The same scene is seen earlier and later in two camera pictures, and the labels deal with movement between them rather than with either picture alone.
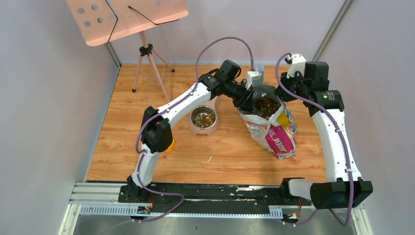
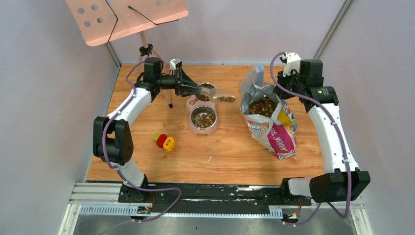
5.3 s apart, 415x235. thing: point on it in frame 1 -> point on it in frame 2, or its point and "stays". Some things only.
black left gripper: [245, 101] -> [179, 82]
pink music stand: [101, 21] stays
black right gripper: [285, 81] stays
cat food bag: [271, 125] stays
